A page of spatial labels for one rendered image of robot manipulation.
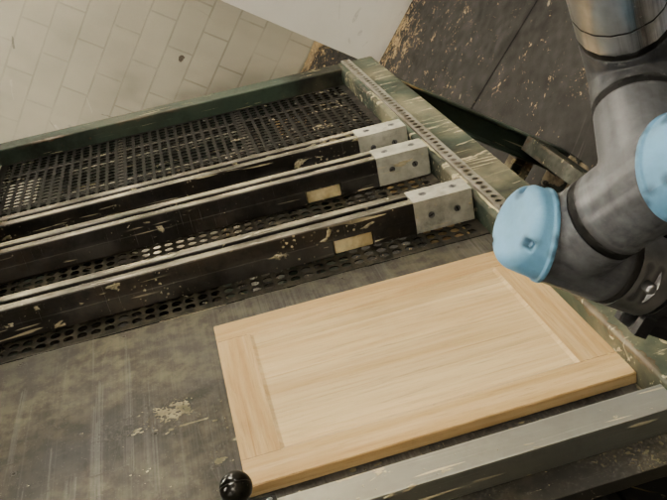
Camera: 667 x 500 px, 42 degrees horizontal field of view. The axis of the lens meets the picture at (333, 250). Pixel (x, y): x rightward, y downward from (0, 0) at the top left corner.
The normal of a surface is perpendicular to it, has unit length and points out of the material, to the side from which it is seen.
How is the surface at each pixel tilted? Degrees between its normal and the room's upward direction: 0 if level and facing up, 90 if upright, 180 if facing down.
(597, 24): 75
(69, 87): 90
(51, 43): 90
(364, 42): 90
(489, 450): 55
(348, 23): 90
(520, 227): 0
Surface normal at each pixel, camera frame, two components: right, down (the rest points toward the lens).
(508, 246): -0.88, -0.31
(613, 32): -0.14, 0.86
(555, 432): -0.17, -0.88
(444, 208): 0.22, 0.41
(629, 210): -0.57, 0.51
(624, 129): -0.70, -0.42
